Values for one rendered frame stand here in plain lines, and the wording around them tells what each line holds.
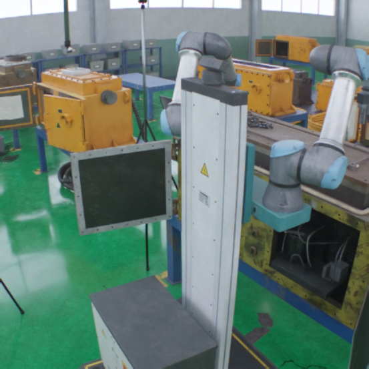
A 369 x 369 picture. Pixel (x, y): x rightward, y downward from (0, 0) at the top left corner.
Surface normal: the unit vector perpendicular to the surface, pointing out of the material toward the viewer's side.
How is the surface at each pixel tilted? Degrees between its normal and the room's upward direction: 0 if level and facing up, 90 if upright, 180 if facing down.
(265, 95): 90
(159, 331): 0
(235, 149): 90
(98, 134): 90
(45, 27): 90
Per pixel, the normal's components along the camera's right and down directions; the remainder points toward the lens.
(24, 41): 0.60, 0.31
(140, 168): 0.37, 0.36
